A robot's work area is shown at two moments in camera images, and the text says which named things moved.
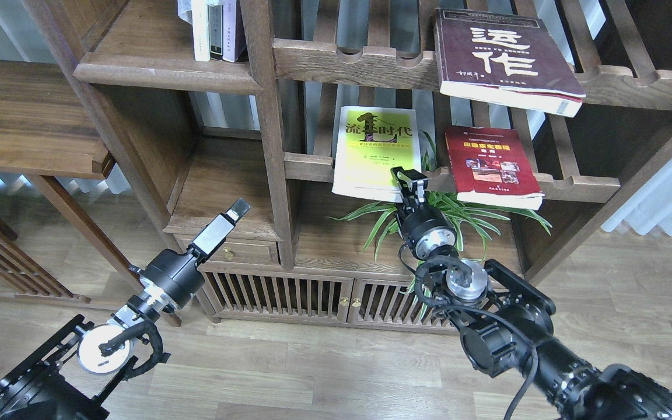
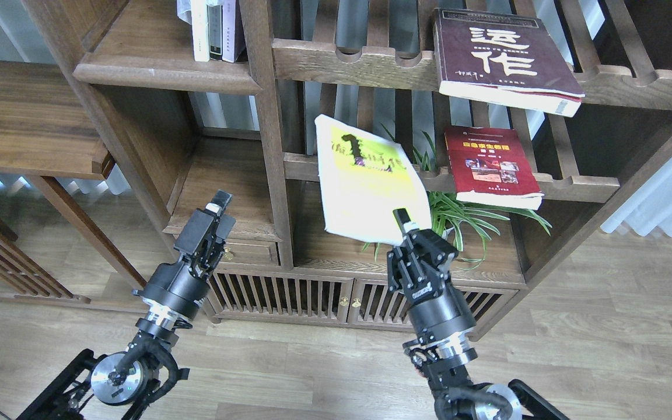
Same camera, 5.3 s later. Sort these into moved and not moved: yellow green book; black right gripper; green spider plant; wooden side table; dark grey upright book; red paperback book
Moved: black right gripper; yellow green book
Not moved: dark grey upright book; green spider plant; red paperback book; wooden side table
